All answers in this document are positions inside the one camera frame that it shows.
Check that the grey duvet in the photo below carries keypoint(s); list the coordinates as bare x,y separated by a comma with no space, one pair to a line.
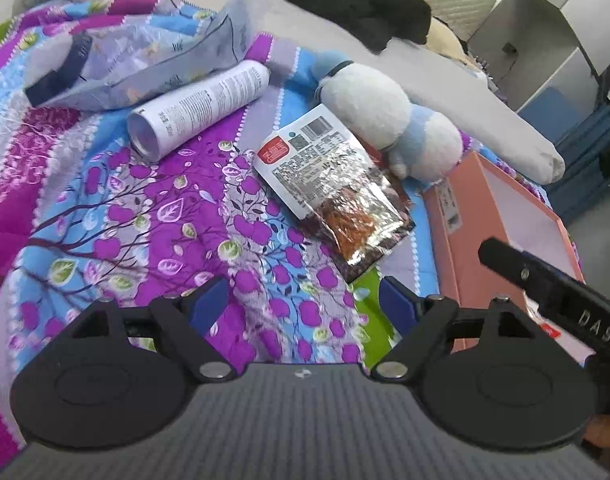
485,125

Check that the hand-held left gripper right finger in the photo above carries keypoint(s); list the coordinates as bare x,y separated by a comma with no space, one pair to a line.
397,305

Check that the white blue plush toy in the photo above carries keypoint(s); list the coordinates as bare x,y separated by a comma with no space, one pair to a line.
380,105

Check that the silver clear snack packet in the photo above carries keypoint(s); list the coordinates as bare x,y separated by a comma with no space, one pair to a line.
315,160

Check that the row of small bottles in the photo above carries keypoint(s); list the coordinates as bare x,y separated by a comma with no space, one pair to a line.
487,77

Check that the purple floral bedsheet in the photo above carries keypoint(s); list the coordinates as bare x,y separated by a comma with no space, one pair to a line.
135,210

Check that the clear printed plastic bag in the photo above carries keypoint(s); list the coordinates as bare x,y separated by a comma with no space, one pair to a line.
150,65

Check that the beige pillow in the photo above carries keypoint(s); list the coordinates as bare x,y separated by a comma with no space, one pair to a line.
445,37

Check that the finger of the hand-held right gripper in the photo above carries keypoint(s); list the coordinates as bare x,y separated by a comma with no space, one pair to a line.
515,270

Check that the pink cardboard box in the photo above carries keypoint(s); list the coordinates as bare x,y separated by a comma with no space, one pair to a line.
490,215

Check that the blue padded panel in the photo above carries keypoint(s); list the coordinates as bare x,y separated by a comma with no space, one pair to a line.
552,110

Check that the black wall outlet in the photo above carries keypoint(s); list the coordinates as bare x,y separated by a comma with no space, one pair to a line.
509,49

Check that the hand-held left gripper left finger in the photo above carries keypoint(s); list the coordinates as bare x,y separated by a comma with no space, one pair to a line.
207,305

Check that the blue curtain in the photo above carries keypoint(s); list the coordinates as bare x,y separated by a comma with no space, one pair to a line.
590,160

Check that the grey wardrobe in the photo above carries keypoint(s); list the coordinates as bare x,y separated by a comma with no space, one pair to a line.
550,15

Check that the white spray can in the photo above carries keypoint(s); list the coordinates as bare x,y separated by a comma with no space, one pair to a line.
200,105

